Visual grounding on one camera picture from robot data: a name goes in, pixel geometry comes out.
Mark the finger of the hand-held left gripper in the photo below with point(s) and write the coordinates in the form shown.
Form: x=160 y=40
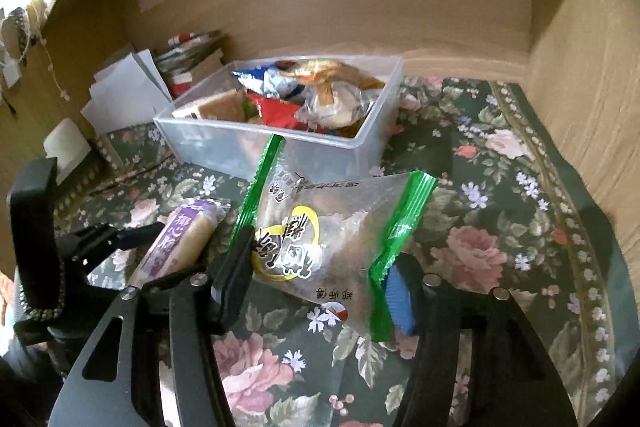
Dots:
x=115 y=237

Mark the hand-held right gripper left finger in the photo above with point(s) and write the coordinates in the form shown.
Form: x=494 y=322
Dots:
x=232 y=282

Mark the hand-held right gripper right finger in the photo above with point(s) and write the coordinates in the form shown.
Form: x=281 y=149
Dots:
x=400 y=302

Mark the purple label snack packet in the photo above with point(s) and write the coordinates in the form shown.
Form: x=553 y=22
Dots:
x=180 y=237

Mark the clear green-edged snack packet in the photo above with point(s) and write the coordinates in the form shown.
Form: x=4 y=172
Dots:
x=320 y=247

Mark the clear plastic container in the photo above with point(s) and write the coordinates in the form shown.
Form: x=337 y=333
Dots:
x=225 y=147

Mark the beige cracker packet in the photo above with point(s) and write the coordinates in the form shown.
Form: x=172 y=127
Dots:
x=215 y=104

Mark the red snack packet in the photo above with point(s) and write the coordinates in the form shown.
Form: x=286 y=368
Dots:
x=275 y=109

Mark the blue snack packet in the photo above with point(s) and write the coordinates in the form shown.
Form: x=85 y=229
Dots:
x=265 y=82

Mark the clear round cake packet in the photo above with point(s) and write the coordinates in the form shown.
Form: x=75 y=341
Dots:
x=335 y=107

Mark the amber snack packet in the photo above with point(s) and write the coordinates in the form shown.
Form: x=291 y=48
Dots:
x=345 y=74

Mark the white tag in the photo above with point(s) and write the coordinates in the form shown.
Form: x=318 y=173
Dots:
x=12 y=73

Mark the floral tablecloth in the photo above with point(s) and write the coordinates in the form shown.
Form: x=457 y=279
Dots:
x=500 y=207

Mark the white papers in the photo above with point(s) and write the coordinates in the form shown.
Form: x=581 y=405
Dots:
x=125 y=97

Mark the beaded headband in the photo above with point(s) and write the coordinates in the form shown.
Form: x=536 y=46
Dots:
x=20 y=32

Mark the stack of books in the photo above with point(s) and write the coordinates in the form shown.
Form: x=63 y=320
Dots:
x=195 y=67

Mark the yellow hair accessory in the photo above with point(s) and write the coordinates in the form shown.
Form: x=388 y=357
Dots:
x=37 y=9

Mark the red white marker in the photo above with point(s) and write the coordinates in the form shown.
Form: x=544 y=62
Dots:
x=184 y=39

